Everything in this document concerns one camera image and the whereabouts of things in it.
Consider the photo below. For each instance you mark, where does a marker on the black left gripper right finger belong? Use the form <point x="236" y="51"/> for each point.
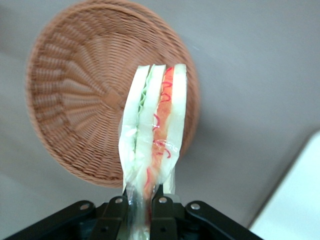
<point x="163" y="220"/>

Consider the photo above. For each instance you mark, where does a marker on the cream rectangular tray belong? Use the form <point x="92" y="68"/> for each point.
<point x="295" y="195"/>

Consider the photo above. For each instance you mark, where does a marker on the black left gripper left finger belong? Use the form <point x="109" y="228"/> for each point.
<point x="112" y="220"/>

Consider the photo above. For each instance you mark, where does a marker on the round brown wicker basket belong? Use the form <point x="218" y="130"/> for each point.
<point x="82" y="100"/>

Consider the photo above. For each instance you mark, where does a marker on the triangle sandwich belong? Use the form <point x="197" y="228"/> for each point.
<point x="147" y="120"/>

